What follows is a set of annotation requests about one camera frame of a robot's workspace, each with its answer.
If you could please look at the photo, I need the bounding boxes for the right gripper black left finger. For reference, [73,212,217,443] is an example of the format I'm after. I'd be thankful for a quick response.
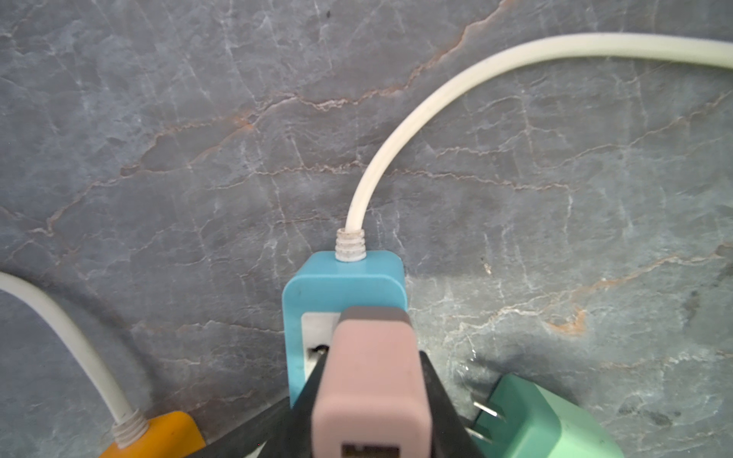
[259,353,328,458]

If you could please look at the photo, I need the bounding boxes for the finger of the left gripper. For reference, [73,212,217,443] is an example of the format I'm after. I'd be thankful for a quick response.
[189,397,290,458]

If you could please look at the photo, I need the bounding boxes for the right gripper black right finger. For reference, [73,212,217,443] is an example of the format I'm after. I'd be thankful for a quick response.
[419,351,484,458]

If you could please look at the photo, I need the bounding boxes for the orange power strip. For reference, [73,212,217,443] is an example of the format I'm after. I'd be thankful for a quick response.
[100,411,206,458]

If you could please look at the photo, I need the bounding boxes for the pink plug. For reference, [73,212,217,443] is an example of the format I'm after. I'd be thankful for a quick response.
[311,306,433,457]

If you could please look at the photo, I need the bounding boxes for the green plug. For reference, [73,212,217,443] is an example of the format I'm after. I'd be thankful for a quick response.
[467,374,623,458]

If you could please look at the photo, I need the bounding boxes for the teal power strip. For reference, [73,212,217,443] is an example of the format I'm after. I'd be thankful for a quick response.
[282,251,408,405]

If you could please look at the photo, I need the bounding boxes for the white cable of orange strip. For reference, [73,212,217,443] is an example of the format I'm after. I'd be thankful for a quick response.
[0,271,151,450]

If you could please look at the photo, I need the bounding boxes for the white cable of teal strip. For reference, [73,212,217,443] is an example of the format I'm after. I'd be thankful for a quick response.
[334,31,733,263]

